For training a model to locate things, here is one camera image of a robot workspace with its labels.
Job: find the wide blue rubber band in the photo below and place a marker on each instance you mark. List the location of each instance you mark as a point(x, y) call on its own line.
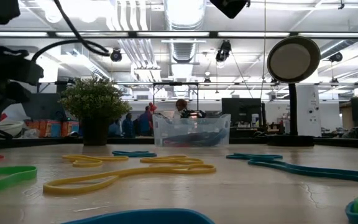
point(221, 135)

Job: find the long blue rubber band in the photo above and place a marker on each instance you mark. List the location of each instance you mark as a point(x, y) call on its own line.
point(322, 171)

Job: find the long yellow rubber band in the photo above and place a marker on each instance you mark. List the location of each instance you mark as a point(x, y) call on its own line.
point(46, 187)

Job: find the clear plastic bin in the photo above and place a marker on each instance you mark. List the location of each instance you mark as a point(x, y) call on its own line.
point(166, 127)

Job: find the white bowl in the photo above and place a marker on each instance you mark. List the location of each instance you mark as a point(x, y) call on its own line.
point(11, 127)

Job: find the dark grey monitor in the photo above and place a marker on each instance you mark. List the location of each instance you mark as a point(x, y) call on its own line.
point(45, 105)

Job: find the orange cardboard box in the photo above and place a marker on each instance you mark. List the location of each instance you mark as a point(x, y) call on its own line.
point(70, 128)
point(43, 128)

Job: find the black monitor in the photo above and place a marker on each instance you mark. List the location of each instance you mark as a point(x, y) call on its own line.
point(241, 112)

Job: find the potted green plant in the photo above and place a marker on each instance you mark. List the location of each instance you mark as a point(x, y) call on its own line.
point(95, 130)

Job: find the person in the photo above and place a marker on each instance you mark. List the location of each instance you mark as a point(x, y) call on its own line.
point(180, 105)
point(145, 123)
point(115, 128)
point(127, 126)

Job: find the black desk lamp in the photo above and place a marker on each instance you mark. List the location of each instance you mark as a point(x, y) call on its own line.
point(292, 109)

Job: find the white column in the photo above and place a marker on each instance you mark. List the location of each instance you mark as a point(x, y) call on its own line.
point(309, 105)

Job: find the black overhead frame bar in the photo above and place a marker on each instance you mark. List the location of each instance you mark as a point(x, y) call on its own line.
point(213, 34)

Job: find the black overhead camera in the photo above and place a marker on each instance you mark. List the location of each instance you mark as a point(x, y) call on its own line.
point(224, 49)

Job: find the black table frame rail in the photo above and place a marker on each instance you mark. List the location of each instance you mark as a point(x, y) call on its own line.
point(57, 143)

